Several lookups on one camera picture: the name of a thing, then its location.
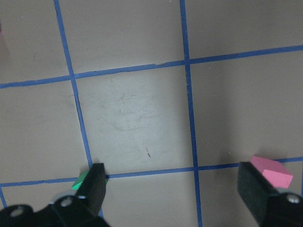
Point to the pink foam cube centre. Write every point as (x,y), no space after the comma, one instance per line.
(273,171)

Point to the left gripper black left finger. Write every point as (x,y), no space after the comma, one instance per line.
(93,199)

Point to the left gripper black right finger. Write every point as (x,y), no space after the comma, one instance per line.
(255,191)

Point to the green foam cube near left arm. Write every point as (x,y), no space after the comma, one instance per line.
(79,183)

